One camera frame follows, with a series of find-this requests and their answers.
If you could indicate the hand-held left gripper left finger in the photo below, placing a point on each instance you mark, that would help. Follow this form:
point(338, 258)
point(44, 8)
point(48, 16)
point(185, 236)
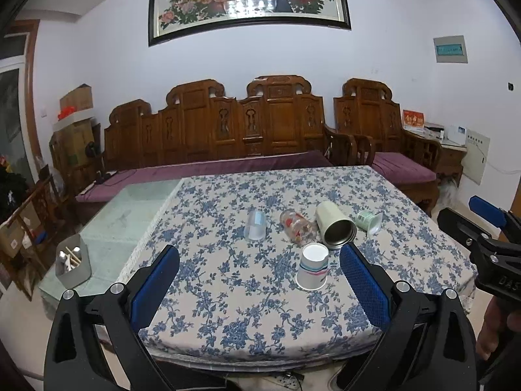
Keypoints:
point(154, 289)

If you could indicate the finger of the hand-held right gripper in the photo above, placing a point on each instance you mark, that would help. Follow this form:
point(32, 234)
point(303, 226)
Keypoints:
point(486, 209)
point(460, 226)

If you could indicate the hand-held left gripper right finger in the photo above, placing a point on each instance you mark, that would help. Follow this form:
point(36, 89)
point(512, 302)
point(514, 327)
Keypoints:
point(364, 289)

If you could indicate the small green plastic cup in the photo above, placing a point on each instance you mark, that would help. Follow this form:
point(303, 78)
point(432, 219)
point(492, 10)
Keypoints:
point(368, 220)

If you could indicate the cream metal tumbler cup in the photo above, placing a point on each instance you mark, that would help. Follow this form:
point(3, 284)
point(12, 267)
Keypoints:
point(331, 222)

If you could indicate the clear glass cup red print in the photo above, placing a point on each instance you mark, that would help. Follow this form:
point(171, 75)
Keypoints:
point(297, 226)

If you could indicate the striped white paper cup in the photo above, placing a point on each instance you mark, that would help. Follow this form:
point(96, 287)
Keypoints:
point(311, 271)

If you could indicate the clear plastic cup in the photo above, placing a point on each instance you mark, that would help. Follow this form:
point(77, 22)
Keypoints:
point(257, 225)

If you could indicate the person's right hand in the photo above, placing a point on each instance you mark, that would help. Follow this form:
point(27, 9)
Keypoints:
point(496, 326)

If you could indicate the wooden side table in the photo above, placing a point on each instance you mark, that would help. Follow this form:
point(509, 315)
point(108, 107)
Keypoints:
point(449, 159)

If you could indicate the white and blue box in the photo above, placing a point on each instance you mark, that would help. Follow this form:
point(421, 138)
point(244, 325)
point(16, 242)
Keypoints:
point(456, 135)

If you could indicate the grey utensil container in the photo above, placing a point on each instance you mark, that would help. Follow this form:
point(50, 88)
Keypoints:
point(75, 275)

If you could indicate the square purple seat cushion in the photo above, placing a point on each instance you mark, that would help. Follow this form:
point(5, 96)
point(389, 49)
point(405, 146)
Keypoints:
point(401, 167)

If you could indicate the blue floral tablecloth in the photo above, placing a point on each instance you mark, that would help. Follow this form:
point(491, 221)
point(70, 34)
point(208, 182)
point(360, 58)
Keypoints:
point(244, 293)

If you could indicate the wooden chopstick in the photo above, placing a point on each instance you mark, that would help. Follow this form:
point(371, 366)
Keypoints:
point(70, 253)

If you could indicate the white printer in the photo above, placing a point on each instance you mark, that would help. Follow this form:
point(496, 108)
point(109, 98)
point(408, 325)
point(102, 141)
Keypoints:
point(434, 130)

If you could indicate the red box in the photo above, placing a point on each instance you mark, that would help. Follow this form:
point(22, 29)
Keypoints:
point(412, 120)

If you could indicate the long purple seat cushion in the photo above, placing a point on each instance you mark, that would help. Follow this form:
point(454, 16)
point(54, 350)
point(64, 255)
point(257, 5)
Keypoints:
point(195, 171)

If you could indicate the wooden shelf rack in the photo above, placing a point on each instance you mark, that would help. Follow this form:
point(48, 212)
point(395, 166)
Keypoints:
point(28, 228)

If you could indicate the carved wooden armchair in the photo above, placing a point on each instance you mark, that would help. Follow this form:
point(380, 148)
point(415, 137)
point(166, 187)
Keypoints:
point(366, 114)

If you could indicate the carved wooden sofa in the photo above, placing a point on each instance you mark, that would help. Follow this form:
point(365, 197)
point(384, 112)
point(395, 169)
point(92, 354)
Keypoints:
point(203, 130)

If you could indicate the large cardboard box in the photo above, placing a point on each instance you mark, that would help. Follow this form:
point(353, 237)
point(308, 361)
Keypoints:
point(75, 142)

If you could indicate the black bag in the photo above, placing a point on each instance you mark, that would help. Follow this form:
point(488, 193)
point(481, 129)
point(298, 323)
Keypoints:
point(12, 193)

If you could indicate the small cardboard box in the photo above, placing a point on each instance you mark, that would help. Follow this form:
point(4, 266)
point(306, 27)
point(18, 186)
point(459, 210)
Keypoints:
point(76, 98)

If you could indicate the framed floral painting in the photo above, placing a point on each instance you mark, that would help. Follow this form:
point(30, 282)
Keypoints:
point(244, 0)

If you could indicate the white wall distribution box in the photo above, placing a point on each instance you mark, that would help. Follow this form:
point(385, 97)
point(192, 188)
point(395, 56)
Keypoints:
point(477, 154)

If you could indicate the grey wall panel box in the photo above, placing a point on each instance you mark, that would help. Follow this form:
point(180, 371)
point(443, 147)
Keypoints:
point(450, 49)

